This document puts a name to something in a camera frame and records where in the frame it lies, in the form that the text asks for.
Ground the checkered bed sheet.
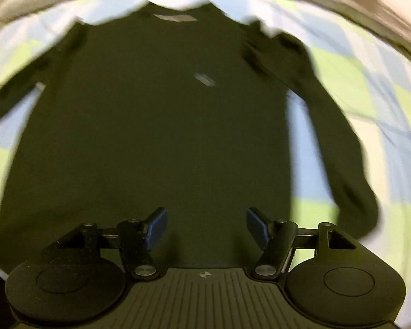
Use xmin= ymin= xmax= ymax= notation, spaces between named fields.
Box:
xmin=0 ymin=0 xmax=411 ymax=328

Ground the black long sleeve shirt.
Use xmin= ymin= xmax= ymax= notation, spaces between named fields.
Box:
xmin=0 ymin=4 xmax=379 ymax=273

